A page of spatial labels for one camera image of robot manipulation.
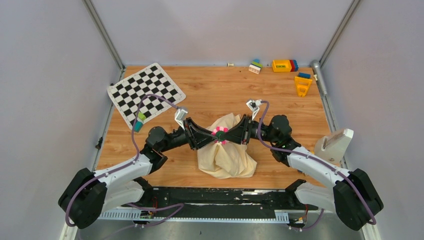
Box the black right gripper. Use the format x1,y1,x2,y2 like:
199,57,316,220
220,114,278,146

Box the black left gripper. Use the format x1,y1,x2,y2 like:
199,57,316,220
159,117,218,153

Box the pink flower brooch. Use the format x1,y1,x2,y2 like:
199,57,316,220
212,126,229,145

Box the cream yellow garment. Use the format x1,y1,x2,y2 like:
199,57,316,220
196,112,258,180

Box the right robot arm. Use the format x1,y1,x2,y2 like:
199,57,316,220
218,115,384,231

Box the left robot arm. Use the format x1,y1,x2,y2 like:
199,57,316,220
58,117,218,229

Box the lime green block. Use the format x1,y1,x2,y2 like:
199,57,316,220
137,111,146,122

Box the teal block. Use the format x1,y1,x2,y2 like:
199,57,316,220
132,121,144,133

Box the white toy brick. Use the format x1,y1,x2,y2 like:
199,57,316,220
248,64,262,74

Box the green blue brick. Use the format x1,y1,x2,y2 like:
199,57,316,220
251,58,263,68

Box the yellow toy bin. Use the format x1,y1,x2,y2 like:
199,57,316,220
272,59,293,73

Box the black white chessboard mat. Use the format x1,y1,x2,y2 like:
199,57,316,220
107,62,186,130

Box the red blue brick stack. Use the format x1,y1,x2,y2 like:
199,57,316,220
289,59,299,72

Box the blue toy brick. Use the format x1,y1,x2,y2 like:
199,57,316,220
297,72,311,79

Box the grey metal cylinder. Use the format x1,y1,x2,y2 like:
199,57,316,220
310,60,328,96

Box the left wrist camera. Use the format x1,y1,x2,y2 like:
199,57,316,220
174,106,189,130

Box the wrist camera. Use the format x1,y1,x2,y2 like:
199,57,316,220
246,99,262,121
174,106,189,130

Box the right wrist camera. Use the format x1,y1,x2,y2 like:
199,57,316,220
246,99,262,121

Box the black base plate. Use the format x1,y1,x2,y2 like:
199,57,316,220
134,187,318,219

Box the yellow toy frame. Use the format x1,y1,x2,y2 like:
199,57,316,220
294,76,313,97

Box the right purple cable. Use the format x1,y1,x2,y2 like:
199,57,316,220
256,100,378,231

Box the purple cable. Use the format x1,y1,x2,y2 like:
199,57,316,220
64,94,185,229
256,100,378,231

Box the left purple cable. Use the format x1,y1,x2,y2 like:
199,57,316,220
64,94,185,229

